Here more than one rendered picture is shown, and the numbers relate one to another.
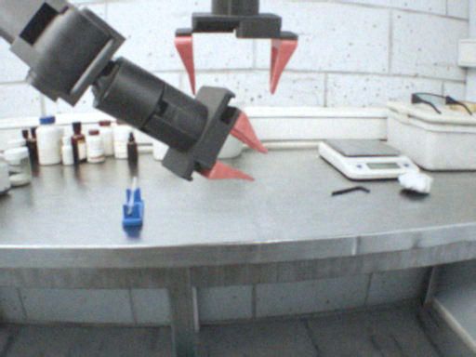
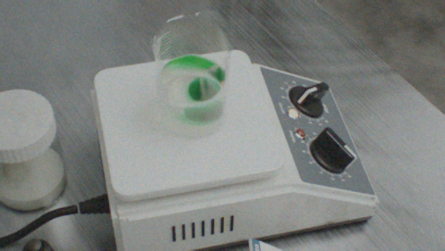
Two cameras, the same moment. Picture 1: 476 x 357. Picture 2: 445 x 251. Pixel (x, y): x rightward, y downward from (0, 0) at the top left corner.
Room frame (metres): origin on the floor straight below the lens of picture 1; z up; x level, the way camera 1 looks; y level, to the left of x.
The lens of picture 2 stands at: (0.85, 0.91, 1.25)
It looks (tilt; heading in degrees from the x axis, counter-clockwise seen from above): 49 degrees down; 241
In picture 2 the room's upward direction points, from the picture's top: 2 degrees clockwise
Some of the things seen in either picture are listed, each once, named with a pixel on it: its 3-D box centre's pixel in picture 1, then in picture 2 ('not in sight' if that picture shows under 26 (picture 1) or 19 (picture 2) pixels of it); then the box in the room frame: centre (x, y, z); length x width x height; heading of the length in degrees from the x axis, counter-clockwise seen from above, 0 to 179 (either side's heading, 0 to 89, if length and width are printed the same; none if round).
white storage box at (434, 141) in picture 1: (454, 134); not in sight; (1.05, -0.63, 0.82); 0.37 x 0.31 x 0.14; 93
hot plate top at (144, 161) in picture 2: not in sight; (185, 120); (0.69, 0.58, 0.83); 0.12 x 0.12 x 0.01; 75
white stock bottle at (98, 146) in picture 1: (95, 145); not in sight; (1.00, 0.39, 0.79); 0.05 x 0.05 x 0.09
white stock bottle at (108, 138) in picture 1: (105, 137); not in sight; (1.07, 0.39, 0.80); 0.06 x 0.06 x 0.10
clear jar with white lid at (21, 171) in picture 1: (18, 166); (22, 152); (0.80, 0.52, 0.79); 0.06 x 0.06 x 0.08
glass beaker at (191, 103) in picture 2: not in sight; (195, 75); (0.69, 0.58, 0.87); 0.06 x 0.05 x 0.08; 32
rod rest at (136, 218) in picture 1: (132, 204); not in sight; (0.63, 0.19, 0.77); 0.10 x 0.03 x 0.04; 12
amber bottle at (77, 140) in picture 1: (78, 140); not in sight; (1.01, 0.44, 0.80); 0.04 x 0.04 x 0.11
